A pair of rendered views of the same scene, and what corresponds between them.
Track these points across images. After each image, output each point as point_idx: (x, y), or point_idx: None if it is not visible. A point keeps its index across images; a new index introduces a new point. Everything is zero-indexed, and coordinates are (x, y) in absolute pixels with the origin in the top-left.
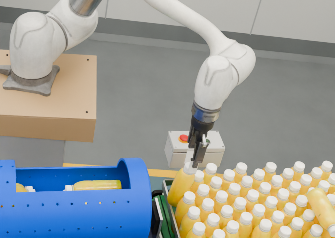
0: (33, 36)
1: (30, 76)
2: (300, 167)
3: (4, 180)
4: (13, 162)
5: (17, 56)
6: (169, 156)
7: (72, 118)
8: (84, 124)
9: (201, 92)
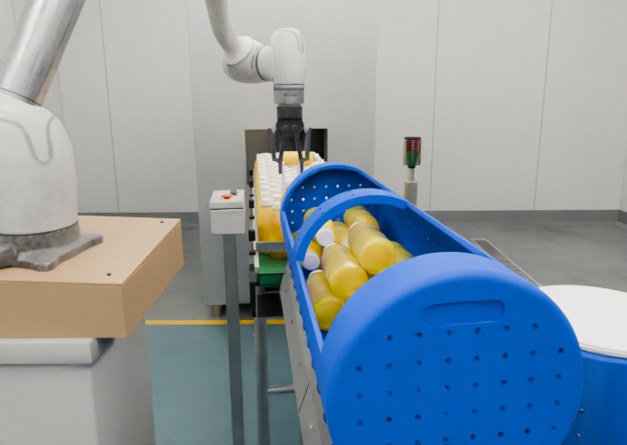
0: (60, 127)
1: (74, 215)
2: (268, 181)
3: (383, 192)
4: (337, 195)
5: (51, 179)
6: (234, 223)
7: (170, 229)
8: (177, 235)
9: (300, 63)
